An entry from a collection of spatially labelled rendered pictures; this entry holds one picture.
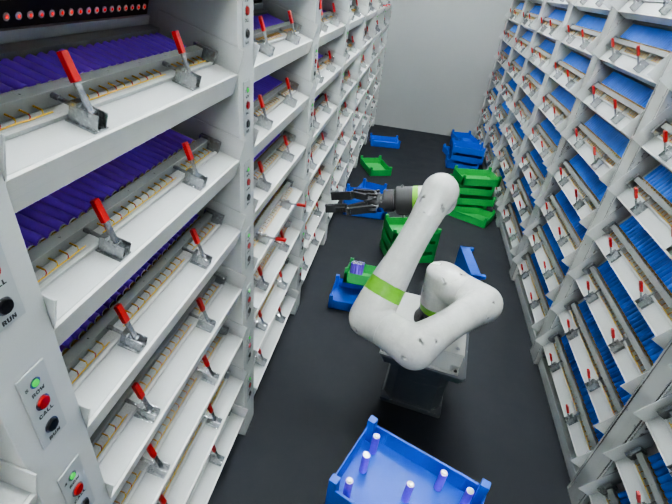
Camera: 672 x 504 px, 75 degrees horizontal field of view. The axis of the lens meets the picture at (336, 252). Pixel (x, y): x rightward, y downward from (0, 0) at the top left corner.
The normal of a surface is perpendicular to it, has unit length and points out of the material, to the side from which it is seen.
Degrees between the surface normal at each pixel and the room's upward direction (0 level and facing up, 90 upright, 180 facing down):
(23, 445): 90
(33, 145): 17
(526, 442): 0
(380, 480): 0
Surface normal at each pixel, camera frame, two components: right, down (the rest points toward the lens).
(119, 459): 0.38, -0.75
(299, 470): 0.10, -0.84
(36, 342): 0.98, 0.18
